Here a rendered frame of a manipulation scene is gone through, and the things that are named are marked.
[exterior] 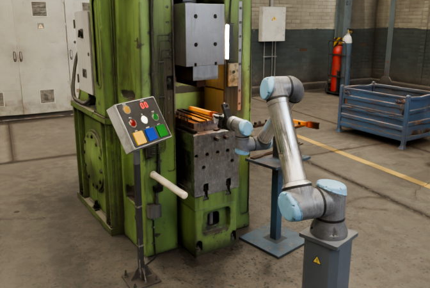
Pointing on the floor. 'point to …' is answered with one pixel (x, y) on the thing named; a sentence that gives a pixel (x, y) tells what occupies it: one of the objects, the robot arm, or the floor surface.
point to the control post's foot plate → (133, 280)
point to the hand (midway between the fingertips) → (214, 113)
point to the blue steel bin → (385, 111)
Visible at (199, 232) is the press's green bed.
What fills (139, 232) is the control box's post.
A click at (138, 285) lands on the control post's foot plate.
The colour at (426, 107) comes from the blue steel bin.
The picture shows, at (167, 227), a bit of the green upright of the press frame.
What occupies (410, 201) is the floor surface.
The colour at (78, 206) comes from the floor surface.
